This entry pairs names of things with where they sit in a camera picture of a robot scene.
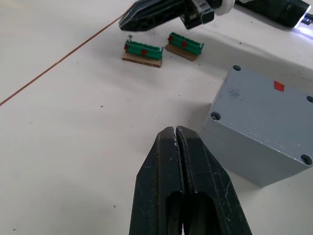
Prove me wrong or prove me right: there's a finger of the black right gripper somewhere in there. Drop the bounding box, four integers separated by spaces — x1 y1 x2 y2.
118 9 184 32
124 0 188 19

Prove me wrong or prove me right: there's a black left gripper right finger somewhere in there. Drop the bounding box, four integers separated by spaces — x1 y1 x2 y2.
176 125 254 235

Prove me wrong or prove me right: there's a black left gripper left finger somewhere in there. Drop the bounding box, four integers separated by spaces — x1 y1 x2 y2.
129 126 184 235

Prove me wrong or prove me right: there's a dark green electric screwdriver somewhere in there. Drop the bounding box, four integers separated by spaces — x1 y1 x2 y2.
234 0 313 32

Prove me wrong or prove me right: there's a green screw holder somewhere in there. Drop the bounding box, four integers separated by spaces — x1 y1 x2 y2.
123 40 164 62
166 31 205 60

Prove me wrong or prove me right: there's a grey plastic box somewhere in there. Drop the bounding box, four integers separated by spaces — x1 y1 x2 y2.
198 127 313 188

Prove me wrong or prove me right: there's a grey box lid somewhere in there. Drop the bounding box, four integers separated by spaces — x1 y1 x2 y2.
200 65 313 177

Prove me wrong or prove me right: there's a brown cardboard piece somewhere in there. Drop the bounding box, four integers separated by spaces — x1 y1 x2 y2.
121 50 163 69

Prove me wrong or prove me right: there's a red tape square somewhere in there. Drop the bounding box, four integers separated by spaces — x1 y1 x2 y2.
273 80 287 93

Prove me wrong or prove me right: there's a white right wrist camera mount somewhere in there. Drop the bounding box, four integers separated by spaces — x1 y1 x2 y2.
212 0 236 16

